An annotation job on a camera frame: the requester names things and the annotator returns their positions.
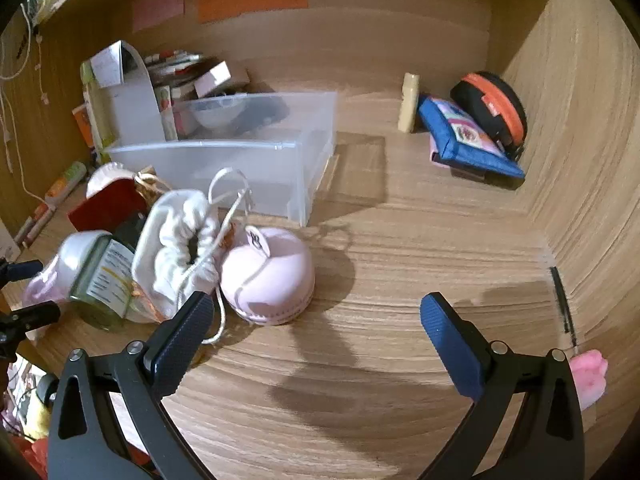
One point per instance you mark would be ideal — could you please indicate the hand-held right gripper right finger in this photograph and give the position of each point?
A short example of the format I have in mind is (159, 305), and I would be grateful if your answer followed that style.
(450, 345)

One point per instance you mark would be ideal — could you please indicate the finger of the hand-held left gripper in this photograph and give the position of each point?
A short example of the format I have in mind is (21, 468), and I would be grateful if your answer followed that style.
(27, 315)
(20, 270)

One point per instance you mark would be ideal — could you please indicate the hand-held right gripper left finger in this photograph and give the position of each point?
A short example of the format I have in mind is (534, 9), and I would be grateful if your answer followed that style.
(180, 340)

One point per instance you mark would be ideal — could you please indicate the green glass jar with label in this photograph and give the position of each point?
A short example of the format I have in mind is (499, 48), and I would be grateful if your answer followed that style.
(100, 280)

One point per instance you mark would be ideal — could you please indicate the white face mask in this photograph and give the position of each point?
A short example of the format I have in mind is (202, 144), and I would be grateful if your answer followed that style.
(170, 240)

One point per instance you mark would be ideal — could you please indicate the clear plastic storage box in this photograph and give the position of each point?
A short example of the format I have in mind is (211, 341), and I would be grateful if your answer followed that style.
(280, 170)

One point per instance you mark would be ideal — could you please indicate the wooden desktop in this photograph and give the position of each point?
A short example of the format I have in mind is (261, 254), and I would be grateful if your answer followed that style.
(375, 310)

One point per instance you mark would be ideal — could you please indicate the orange and green tube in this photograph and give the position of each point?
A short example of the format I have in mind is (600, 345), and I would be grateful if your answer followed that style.
(62, 183)

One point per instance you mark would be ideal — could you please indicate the red pouch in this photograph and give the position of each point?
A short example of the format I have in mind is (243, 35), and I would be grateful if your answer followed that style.
(110, 210)

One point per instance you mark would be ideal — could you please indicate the pink soft toy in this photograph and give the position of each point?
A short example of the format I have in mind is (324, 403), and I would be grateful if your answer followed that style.
(590, 377)

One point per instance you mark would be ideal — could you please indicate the orange packet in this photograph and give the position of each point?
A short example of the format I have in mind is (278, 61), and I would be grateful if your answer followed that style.
(82, 125)

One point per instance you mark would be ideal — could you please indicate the green and white tall packet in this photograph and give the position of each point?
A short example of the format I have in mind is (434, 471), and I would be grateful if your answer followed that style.
(95, 110)

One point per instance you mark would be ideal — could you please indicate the blue zip pouch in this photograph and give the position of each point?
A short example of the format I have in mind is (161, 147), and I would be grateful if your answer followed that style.
(465, 135)

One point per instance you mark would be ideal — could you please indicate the fruit print carton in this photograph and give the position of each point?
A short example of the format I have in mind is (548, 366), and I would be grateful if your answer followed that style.
(167, 105)

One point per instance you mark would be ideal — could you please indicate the small translucent bowl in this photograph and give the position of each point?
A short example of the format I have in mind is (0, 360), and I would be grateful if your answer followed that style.
(220, 110)

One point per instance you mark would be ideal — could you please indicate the cream yellow stick tube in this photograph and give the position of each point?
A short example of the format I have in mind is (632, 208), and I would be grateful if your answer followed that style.
(409, 105)

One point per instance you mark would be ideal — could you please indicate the black and orange round case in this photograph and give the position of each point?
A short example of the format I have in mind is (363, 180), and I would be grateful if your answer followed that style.
(492, 105)

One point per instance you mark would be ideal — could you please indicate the pile of pens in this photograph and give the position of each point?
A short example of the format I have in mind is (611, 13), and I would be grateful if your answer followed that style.
(170, 60)

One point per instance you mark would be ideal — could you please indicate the small pink box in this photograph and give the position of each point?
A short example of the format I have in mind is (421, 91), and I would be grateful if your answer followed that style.
(215, 77)

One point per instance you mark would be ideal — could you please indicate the pink sticky note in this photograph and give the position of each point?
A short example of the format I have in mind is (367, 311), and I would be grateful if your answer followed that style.
(157, 5)

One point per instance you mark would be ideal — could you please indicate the orange sticky note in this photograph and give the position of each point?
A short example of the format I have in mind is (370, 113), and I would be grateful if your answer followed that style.
(252, 0)

